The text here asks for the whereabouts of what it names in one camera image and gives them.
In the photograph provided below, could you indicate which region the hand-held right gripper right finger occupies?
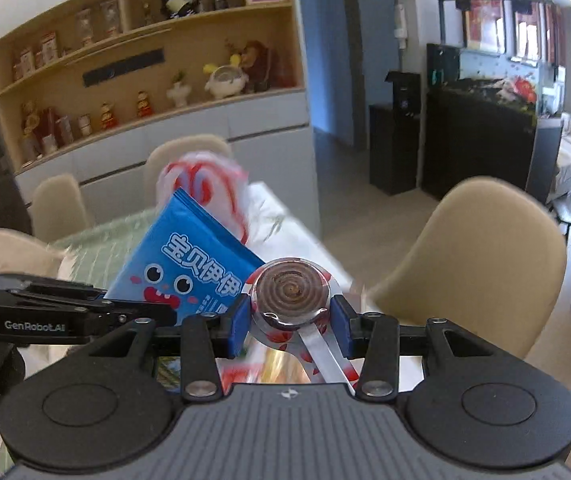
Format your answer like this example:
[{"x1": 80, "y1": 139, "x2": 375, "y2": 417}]
[{"x1": 330, "y1": 296, "x2": 496, "y2": 401}]

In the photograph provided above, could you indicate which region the black floor-standing appliance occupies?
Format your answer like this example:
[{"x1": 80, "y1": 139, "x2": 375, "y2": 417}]
[{"x1": 369, "y1": 71, "x2": 422, "y2": 196}]

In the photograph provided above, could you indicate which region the wooden wall shelf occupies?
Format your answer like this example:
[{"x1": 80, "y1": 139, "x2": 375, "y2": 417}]
[{"x1": 0, "y1": 0, "x2": 306, "y2": 171}]

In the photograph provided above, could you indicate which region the white vase with plant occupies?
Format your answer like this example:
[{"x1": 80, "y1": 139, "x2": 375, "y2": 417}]
[{"x1": 166, "y1": 70, "x2": 191, "y2": 108}]

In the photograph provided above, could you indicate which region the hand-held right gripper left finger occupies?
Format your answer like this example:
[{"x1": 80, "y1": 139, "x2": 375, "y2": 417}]
[{"x1": 88, "y1": 294, "x2": 254, "y2": 402}]

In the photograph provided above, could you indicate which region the black bar on shelf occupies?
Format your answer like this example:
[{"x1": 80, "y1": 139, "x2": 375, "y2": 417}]
[{"x1": 83, "y1": 49, "x2": 164, "y2": 86}]

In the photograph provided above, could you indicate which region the rabbit face plastic bag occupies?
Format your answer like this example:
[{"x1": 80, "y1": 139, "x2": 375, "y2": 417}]
[{"x1": 158, "y1": 152, "x2": 251, "y2": 246}]

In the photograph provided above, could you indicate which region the black cabinet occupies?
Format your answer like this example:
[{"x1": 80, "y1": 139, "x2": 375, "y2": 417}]
[{"x1": 423, "y1": 80, "x2": 539, "y2": 206}]

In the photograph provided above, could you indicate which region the red framed wall picture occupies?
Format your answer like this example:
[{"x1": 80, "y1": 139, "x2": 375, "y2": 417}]
[
  {"x1": 457, "y1": 0, "x2": 505, "y2": 54},
  {"x1": 508, "y1": 0, "x2": 539, "y2": 63}
]

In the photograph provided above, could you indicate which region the green checkered tablecloth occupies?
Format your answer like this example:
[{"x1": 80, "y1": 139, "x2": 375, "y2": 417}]
[{"x1": 50, "y1": 207, "x2": 166, "y2": 286}]

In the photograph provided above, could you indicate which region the glass jar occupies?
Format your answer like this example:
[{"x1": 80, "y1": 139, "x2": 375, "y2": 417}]
[
  {"x1": 76, "y1": 8, "x2": 94, "y2": 46},
  {"x1": 100, "y1": 0, "x2": 119, "y2": 36}
]

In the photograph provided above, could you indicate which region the brown plush lion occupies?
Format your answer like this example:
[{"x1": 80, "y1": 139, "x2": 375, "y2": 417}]
[{"x1": 240, "y1": 40, "x2": 296, "y2": 92}]

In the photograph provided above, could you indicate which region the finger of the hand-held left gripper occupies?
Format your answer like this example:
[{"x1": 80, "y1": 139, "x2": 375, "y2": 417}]
[{"x1": 10, "y1": 282, "x2": 116, "y2": 309}]

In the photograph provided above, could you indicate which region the white leaf print cloth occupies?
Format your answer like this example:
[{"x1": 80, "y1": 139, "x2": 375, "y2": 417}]
[{"x1": 243, "y1": 182, "x2": 351, "y2": 291}]

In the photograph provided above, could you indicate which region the white wall switch box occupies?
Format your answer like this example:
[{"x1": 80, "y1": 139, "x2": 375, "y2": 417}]
[{"x1": 394, "y1": 5, "x2": 409, "y2": 51}]

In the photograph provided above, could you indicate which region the beige dining chair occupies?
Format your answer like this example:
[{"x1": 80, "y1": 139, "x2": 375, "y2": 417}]
[
  {"x1": 365, "y1": 176, "x2": 569, "y2": 361},
  {"x1": 144, "y1": 135, "x2": 235, "y2": 206},
  {"x1": 30, "y1": 174, "x2": 92, "y2": 243}
]

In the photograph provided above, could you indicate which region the glass aquarium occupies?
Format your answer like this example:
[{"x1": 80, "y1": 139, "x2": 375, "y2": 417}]
[{"x1": 425, "y1": 0, "x2": 566, "y2": 91}]

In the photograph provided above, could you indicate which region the black white plush toy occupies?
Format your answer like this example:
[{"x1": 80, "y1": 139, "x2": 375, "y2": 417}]
[{"x1": 153, "y1": 0, "x2": 204, "y2": 21}]

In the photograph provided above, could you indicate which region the blue snack packet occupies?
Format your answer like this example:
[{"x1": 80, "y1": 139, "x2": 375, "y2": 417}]
[{"x1": 103, "y1": 187, "x2": 266, "y2": 391}]

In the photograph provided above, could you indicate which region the spiral lollipop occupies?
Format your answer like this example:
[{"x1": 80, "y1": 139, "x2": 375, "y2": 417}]
[{"x1": 246, "y1": 257, "x2": 361, "y2": 396}]

